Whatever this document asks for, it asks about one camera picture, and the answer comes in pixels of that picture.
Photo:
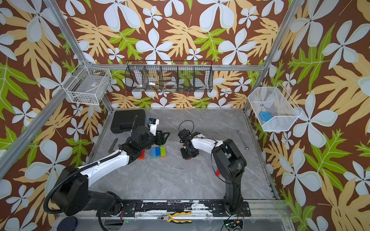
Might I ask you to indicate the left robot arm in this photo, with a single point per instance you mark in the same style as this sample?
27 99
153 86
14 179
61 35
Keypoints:
71 193

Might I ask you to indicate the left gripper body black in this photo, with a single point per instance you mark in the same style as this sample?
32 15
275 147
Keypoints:
151 140

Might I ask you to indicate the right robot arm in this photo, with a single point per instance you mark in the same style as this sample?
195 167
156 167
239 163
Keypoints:
229 161

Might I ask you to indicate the white wire basket left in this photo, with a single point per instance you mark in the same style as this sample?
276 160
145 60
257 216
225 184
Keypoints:
87 84

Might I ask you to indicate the aluminium frame post left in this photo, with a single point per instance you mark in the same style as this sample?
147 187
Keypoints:
72 41

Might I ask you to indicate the silver combination wrench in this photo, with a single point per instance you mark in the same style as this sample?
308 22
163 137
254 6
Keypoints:
242 139

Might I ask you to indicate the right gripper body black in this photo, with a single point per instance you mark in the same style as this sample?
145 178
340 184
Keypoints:
186 153

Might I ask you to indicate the grey allen key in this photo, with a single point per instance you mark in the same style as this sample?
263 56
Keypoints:
112 148

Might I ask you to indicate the aluminium frame post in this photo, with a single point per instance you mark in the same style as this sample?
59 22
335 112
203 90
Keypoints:
269 41
72 41

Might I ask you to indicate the black plastic tool case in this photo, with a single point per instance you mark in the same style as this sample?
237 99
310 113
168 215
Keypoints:
123 120

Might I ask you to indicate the blue sponge in basket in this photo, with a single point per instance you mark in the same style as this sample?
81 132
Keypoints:
265 116

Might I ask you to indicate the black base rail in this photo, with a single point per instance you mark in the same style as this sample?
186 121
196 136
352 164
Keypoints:
205 208

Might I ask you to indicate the black wire basket centre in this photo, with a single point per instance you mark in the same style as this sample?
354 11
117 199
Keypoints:
171 76

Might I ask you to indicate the dark blue upturned lego brick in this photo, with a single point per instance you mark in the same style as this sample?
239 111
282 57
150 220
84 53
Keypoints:
158 152

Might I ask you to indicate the light blue lego brick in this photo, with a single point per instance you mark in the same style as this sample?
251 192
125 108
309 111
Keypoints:
153 152

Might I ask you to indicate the black round disc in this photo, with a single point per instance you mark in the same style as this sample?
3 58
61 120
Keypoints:
68 224

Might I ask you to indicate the white wire basket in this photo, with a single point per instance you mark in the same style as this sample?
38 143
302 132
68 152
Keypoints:
279 103
87 84

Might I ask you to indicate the white wire basket right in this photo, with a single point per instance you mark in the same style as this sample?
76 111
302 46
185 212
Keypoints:
279 103

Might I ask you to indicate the lime green lego brick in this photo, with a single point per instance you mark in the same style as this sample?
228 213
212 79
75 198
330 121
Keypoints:
163 151

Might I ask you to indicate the aluminium frame post right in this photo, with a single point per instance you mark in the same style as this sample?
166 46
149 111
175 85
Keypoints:
269 41

